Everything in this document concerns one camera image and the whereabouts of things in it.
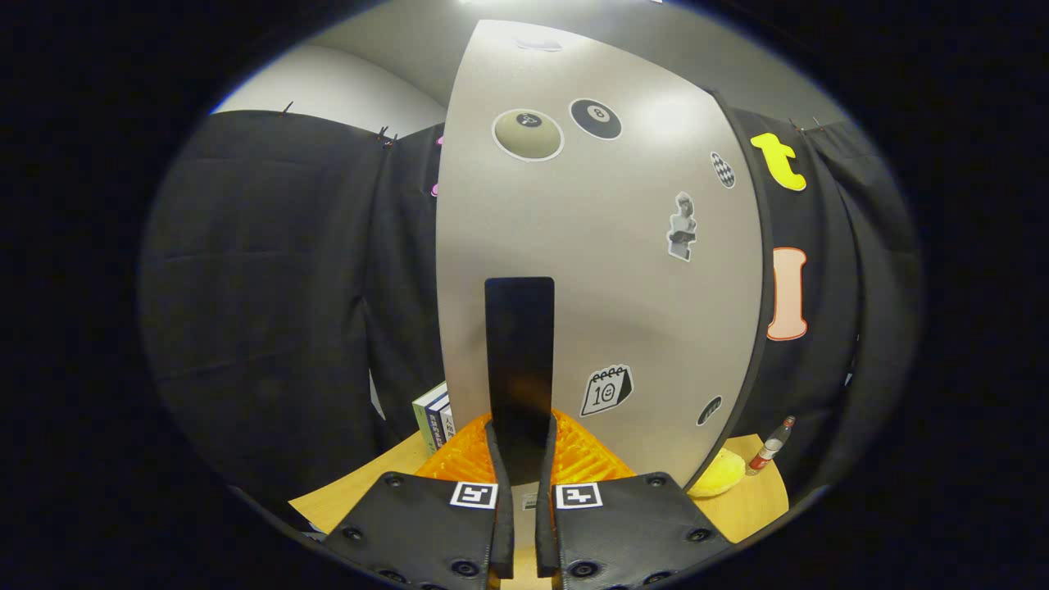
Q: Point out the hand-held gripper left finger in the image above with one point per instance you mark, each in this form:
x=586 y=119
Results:
x=501 y=508

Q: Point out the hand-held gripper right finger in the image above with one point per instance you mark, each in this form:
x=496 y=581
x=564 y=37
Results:
x=546 y=508

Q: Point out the dark grey shoe cabinet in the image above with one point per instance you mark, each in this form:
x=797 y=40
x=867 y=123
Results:
x=764 y=221

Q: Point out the blue spine book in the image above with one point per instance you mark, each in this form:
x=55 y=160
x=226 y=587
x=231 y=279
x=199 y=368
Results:
x=437 y=422

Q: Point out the green spine book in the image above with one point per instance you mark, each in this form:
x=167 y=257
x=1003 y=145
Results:
x=422 y=418

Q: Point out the yellow plush toy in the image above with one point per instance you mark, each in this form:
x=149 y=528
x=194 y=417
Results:
x=715 y=479

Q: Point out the red label bottle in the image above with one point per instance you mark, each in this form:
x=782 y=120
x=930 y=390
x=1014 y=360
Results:
x=768 y=451

